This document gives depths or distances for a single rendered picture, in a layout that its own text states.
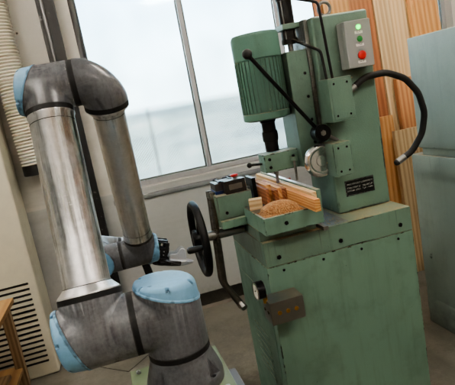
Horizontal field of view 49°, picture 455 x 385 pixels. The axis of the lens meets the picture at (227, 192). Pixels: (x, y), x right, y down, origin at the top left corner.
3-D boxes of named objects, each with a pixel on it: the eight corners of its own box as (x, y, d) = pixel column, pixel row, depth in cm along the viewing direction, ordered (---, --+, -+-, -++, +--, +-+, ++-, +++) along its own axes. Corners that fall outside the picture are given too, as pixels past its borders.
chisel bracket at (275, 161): (261, 176, 192) (257, 154, 190) (295, 168, 195) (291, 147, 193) (267, 178, 185) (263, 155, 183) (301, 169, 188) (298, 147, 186)
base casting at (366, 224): (233, 239, 213) (229, 218, 211) (353, 208, 225) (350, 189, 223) (267, 269, 170) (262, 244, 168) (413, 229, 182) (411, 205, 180)
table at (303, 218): (201, 211, 217) (198, 198, 216) (266, 195, 224) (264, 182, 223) (239, 244, 159) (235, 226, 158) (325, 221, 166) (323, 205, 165)
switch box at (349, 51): (341, 70, 179) (335, 24, 176) (366, 66, 181) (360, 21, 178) (350, 69, 173) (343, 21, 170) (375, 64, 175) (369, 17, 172)
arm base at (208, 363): (233, 388, 116) (224, 349, 114) (153, 414, 112) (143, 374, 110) (214, 351, 134) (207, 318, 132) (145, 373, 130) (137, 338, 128)
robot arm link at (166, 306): (214, 349, 115) (199, 278, 112) (141, 370, 112) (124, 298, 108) (203, 322, 130) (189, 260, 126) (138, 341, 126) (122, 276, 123)
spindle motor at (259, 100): (238, 124, 192) (224, 41, 187) (281, 114, 196) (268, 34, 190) (252, 124, 175) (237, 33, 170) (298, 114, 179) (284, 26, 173)
